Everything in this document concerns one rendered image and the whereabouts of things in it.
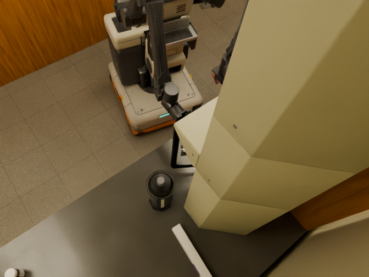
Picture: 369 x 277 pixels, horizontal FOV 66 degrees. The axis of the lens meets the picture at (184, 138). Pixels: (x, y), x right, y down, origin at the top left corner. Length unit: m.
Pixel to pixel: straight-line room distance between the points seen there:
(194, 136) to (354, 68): 0.49
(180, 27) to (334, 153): 1.31
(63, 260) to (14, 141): 1.58
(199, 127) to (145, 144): 1.67
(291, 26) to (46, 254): 1.19
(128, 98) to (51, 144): 0.75
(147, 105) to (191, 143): 1.55
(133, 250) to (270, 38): 1.04
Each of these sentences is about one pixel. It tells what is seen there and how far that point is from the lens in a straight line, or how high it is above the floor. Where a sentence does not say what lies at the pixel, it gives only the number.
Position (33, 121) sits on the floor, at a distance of 2.73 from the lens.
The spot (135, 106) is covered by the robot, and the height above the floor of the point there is 0.28.
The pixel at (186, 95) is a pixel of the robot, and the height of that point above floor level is 0.28.
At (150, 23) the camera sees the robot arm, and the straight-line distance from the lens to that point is 1.10.
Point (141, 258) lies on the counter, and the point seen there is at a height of 0.94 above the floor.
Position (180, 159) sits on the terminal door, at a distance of 1.19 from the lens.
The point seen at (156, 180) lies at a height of 1.18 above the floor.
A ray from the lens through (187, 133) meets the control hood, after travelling 0.76.
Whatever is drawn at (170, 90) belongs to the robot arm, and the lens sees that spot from 1.09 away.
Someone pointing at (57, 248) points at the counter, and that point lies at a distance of 1.31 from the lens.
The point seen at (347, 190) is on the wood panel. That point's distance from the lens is 1.05.
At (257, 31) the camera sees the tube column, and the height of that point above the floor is 1.94.
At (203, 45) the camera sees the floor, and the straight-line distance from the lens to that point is 3.11.
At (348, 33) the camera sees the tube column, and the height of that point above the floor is 2.00.
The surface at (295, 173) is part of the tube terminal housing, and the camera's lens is 0.60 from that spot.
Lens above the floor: 2.18
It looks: 63 degrees down
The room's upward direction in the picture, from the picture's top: 10 degrees clockwise
